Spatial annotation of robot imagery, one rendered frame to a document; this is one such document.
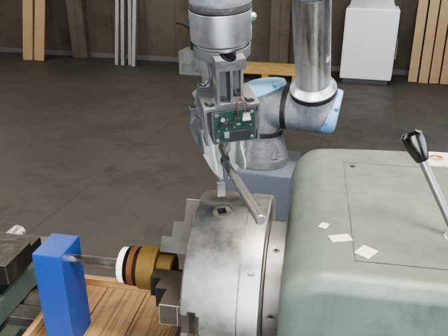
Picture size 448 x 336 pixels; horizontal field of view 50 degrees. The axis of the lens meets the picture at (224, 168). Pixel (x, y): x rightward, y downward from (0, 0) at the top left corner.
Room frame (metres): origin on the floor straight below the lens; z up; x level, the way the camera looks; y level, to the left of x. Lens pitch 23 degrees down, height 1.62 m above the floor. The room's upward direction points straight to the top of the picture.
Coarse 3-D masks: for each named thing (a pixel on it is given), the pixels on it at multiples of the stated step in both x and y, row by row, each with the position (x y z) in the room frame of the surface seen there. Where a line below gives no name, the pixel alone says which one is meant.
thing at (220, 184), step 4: (220, 144) 0.68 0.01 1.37; (224, 144) 0.68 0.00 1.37; (224, 148) 0.68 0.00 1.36; (216, 176) 0.70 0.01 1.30; (216, 180) 0.70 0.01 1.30; (220, 180) 0.70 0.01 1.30; (224, 180) 0.70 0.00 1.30; (216, 184) 0.70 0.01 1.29; (220, 184) 0.70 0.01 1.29; (224, 184) 0.70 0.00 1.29; (216, 188) 0.70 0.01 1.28; (220, 188) 0.70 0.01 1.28; (224, 188) 0.70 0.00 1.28; (216, 192) 0.71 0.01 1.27; (220, 192) 0.70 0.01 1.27; (224, 192) 0.70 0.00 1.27; (220, 196) 0.70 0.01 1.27
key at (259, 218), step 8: (224, 152) 0.66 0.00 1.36; (224, 160) 0.64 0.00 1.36; (224, 168) 0.62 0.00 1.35; (232, 168) 0.61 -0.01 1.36; (232, 176) 0.58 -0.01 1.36; (240, 184) 0.55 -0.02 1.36; (240, 192) 0.53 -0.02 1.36; (248, 192) 0.52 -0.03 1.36; (248, 200) 0.50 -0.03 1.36; (248, 208) 0.49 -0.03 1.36; (256, 208) 0.47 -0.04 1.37; (256, 216) 0.46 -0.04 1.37; (264, 216) 0.46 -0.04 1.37
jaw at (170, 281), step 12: (156, 276) 0.71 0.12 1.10; (168, 276) 0.71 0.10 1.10; (180, 276) 0.71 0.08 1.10; (156, 288) 0.67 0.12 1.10; (168, 288) 0.67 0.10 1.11; (180, 288) 0.67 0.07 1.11; (156, 300) 0.67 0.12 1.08; (168, 300) 0.64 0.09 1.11; (168, 312) 0.62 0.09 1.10; (168, 324) 0.62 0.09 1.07; (180, 324) 0.62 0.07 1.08; (192, 324) 0.60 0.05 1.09
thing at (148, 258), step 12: (132, 252) 0.77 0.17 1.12; (144, 252) 0.76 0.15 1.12; (156, 252) 0.75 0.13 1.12; (132, 264) 0.75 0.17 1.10; (144, 264) 0.74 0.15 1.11; (156, 264) 0.74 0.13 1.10; (168, 264) 0.74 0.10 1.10; (132, 276) 0.74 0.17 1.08; (144, 276) 0.73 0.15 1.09; (144, 288) 0.74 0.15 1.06
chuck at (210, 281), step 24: (216, 216) 0.70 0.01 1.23; (240, 216) 0.70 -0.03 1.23; (192, 240) 0.66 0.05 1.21; (216, 240) 0.66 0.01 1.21; (240, 240) 0.65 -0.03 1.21; (192, 264) 0.63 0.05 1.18; (216, 264) 0.63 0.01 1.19; (240, 264) 0.62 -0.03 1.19; (192, 288) 0.61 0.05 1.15; (216, 288) 0.61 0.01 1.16; (192, 312) 0.60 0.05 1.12; (216, 312) 0.59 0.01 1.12
